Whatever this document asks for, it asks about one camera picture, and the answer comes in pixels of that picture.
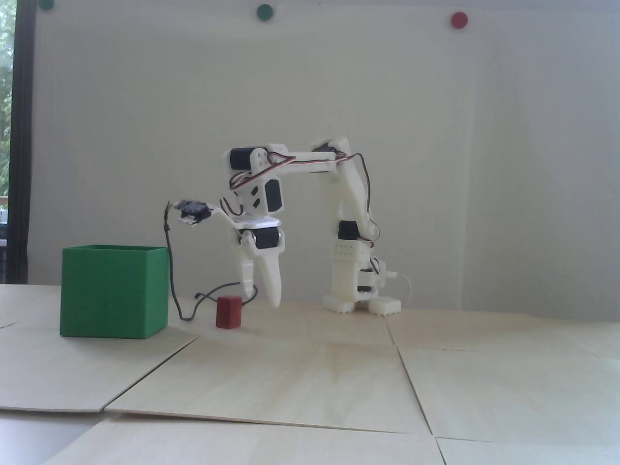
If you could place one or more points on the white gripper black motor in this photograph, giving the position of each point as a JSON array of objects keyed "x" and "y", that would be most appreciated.
[{"x": 265, "y": 239}]

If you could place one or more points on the red block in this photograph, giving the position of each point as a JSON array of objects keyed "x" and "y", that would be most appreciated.
[{"x": 228, "y": 314}]

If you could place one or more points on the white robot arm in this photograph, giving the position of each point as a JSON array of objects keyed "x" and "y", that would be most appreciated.
[{"x": 348, "y": 193}]

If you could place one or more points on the green open box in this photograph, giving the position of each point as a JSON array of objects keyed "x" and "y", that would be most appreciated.
[{"x": 111, "y": 295}]

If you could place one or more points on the light plywood board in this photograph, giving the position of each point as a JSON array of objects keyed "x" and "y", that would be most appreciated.
[
  {"x": 271, "y": 382},
  {"x": 72, "y": 373},
  {"x": 508, "y": 392},
  {"x": 533, "y": 453},
  {"x": 300, "y": 324},
  {"x": 242, "y": 445},
  {"x": 474, "y": 332}
]

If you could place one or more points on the green round magnet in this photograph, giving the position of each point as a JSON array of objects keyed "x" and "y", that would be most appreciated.
[
  {"x": 265, "y": 12},
  {"x": 46, "y": 4}
]

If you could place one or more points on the glass window pane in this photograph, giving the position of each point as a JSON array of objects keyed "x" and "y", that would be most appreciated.
[{"x": 5, "y": 97}]

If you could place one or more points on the red round magnet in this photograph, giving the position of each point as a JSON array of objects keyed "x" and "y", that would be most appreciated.
[{"x": 459, "y": 19}]

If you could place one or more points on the black wrist camera board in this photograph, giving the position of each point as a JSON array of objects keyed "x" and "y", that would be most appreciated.
[{"x": 193, "y": 209}]

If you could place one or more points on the dark window frame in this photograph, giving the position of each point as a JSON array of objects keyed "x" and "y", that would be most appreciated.
[{"x": 22, "y": 145}]

